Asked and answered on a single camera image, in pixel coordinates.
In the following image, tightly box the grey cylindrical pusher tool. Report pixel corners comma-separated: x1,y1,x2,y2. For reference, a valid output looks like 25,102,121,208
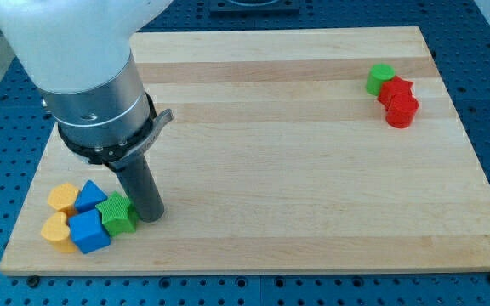
108,155,164,223

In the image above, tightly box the light wooden board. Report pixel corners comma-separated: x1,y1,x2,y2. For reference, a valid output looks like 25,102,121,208
0,26,490,276

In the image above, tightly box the green cylinder block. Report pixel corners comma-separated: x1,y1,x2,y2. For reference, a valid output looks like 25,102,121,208
365,63,396,96

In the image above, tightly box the green star block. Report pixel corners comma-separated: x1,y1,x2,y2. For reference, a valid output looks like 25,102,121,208
95,191,139,237

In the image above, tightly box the red star block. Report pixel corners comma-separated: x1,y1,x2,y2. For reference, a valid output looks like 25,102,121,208
377,76,413,111

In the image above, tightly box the yellow hexagon block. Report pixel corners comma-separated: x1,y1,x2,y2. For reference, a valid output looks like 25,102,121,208
47,183,80,217

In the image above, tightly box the yellow heart block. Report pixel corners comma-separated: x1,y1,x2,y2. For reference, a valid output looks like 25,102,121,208
40,212,78,253

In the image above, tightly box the blue cube block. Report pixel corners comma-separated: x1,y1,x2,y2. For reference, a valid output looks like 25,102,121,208
69,209,111,254

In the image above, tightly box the blue triangle block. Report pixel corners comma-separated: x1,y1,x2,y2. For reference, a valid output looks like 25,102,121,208
74,180,107,213

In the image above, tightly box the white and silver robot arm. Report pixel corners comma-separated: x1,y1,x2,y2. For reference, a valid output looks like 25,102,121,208
0,0,172,164

